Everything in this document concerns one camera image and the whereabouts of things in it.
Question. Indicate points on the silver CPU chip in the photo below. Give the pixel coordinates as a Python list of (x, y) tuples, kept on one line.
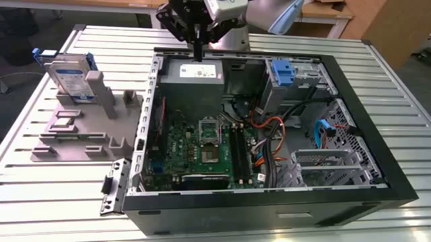
[(63, 122)]

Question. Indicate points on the blue plastic drive latch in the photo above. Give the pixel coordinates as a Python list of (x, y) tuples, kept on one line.
[(283, 73)]

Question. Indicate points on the wooden desk white frame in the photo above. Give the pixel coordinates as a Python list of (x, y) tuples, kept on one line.
[(100, 3)]

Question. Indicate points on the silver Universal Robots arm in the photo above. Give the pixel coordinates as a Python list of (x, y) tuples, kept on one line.
[(235, 40)]

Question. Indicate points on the grey card retainer bracket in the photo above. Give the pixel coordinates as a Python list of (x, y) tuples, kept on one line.
[(116, 191)]

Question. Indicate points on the grey parts rack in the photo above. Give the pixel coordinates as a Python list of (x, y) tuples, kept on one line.
[(91, 126)]

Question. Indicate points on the black open PC case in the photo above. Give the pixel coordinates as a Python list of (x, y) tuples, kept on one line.
[(235, 214)]

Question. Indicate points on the black graphics card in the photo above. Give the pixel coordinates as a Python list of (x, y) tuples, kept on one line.
[(202, 180)]

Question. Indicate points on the green motherboard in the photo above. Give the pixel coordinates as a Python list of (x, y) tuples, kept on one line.
[(182, 151)]

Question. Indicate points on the metal disk bay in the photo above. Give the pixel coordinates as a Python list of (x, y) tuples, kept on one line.
[(323, 152)]

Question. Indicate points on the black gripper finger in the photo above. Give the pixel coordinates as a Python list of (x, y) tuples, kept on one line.
[(222, 31), (171, 27)]

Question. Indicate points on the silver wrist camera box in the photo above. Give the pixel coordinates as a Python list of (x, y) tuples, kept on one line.
[(222, 10)]

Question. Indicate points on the office chair base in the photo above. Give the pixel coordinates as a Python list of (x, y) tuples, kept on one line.
[(424, 54)]

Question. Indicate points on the black RAM slot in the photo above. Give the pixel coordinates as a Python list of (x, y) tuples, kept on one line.
[(236, 153), (246, 153)]

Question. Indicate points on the grey optical drive bay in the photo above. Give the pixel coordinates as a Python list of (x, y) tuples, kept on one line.
[(303, 75)]

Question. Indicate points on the green RAM stick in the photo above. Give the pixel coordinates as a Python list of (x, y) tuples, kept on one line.
[(72, 136)]

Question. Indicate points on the blue expansion slot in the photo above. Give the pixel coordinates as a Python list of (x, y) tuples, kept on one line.
[(158, 167)]

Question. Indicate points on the wooden cabinet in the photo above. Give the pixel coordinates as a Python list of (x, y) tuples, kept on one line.
[(396, 25)]

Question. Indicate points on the grey power supply unit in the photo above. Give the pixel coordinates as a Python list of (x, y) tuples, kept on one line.
[(188, 100)]

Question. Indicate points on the hard disk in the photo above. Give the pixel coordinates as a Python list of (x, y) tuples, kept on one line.
[(68, 75)]

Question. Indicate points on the CPU socket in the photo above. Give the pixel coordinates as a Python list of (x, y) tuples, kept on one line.
[(210, 153)]

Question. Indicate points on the black chair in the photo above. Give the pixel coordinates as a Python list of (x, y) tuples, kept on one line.
[(16, 50)]

